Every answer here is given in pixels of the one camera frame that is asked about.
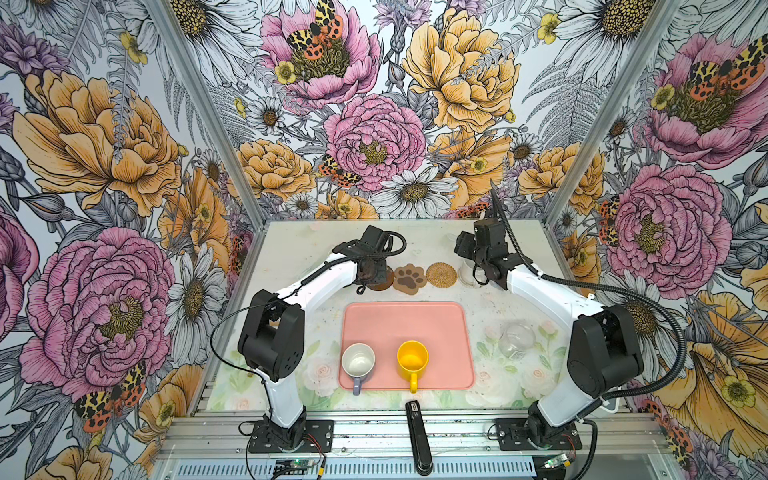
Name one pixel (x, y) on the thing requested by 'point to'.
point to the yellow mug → (412, 357)
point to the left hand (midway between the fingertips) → (373, 282)
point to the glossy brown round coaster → (385, 285)
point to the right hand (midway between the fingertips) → (466, 247)
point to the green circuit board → (295, 463)
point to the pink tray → (443, 327)
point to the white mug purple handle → (358, 360)
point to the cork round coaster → (441, 275)
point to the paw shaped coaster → (409, 279)
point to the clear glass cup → (516, 338)
